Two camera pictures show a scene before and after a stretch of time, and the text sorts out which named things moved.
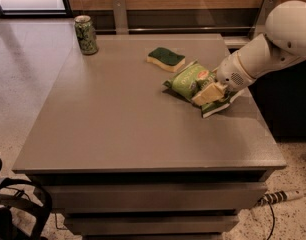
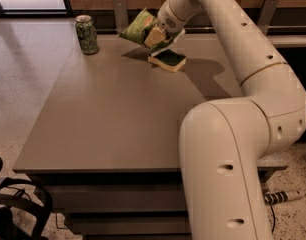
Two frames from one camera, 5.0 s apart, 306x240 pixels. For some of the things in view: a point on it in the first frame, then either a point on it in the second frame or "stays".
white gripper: [231, 73] -> [167, 20]
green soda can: [86, 34] stays
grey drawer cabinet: [128, 159] stays
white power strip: [281, 195] stays
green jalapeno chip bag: [193, 77] -> [138, 28]
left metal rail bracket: [120, 15] stays
